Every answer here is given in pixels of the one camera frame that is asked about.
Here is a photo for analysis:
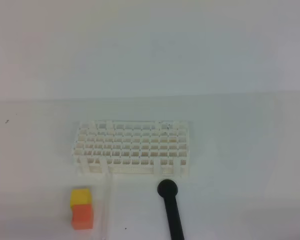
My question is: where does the orange cube block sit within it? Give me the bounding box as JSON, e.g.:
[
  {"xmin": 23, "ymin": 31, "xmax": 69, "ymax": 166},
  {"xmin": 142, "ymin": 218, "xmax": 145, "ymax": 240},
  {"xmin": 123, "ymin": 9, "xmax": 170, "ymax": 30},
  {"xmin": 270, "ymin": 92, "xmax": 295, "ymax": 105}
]
[{"xmin": 71, "ymin": 203, "xmax": 94, "ymax": 230}]

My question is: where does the black round-headed handle tool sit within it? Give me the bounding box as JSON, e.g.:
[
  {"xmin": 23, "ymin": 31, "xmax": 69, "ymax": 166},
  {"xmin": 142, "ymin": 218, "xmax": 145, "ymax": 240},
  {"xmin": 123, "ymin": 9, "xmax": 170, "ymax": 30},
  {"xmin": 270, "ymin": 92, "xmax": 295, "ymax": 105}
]
[{"xmin": 157, "ymin": 179, "xmax": 185, "ymax": 240}]

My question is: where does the yellow cube block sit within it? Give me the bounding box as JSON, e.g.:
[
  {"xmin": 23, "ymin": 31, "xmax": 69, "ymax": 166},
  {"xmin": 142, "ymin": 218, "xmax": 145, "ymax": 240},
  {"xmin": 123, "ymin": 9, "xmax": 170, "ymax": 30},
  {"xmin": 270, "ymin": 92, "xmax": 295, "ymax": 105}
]
[{"xmin": 70, "ymin": 188, "xmax": 92, "ymax": 208}]

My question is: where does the white test tube rack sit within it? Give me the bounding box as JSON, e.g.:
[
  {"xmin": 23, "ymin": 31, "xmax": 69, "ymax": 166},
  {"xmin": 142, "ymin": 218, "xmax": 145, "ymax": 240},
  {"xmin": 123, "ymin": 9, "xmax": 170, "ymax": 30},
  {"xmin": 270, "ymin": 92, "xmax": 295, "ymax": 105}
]
[{"xmin": 72, "ymin": 120, "xmax": 190, "ymax": 177}]

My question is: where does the clear glass test tube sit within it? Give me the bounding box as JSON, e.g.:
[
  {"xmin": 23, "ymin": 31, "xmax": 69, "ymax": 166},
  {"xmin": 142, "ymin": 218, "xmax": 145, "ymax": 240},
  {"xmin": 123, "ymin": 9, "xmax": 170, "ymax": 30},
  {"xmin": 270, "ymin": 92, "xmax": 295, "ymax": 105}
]
[{"xmin": 100, "ymin": 172, "xmax": 113, "ymax": 240}]

